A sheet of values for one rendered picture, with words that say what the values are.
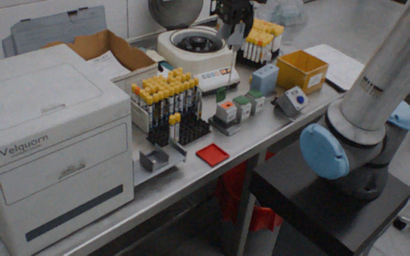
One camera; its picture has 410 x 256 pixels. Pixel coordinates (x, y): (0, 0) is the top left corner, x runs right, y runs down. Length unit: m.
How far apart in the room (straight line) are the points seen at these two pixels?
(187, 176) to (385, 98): 0.54
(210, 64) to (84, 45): 0.42
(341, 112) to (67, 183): 0.54
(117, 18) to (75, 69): 0.66
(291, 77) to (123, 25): 0.63
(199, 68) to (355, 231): 0.71
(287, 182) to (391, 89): 0.37
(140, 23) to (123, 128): 0.81
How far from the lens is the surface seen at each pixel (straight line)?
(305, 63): 1.53
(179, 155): 1.04
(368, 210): 1.01
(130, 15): 1.55
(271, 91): 1.40
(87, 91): 0.81
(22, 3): 1.35
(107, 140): 0.82
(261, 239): 1.78
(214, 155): 1.11
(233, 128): 1.20
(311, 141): 0.82
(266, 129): 1.24
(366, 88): 0.74
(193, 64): 1.33
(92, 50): 1.42
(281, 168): 1.01
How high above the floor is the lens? 1.61
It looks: 36 degrees down
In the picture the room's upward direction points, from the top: 6 degrees clockwise
